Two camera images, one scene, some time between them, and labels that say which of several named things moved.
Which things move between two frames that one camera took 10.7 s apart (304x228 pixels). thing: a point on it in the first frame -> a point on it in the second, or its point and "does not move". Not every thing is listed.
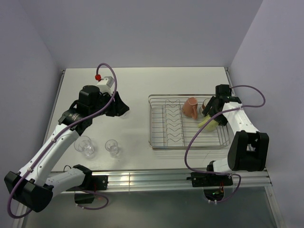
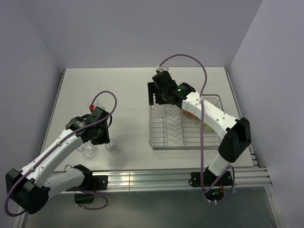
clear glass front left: x=83 y=144 does not move
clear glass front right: x=111 y=146 does not move
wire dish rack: x=173 y=123 does not move
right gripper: x=212 y=103 -> x=152 y=89
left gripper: x=118 y=107 -> x=104 y=139
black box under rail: x=84 y=198 does not move
